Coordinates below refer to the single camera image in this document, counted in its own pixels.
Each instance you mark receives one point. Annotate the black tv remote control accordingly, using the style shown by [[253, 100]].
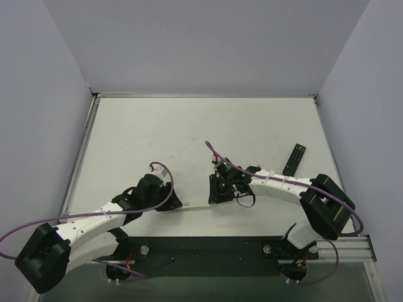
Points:
[[294, 160]]

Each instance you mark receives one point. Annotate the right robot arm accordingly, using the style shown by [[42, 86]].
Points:
[[325, 205]]

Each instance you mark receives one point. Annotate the white remote control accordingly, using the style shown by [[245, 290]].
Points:
[[195, 206]]

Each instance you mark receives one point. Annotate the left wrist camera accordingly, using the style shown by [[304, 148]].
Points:
[[159, 172]]

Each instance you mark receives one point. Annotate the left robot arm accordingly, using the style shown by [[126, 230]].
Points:
[[52, 251]]

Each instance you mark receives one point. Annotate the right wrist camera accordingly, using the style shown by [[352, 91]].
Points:
[[217, 162]]

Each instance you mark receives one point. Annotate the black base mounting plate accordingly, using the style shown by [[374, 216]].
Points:
[[260, 256]]

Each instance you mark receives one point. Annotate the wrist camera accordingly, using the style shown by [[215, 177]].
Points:
[[217, 162], [159, 172]]

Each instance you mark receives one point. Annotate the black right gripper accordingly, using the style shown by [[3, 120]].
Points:
[[216, 191]]

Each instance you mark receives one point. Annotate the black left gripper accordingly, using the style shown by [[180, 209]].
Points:
[[172, 201]]

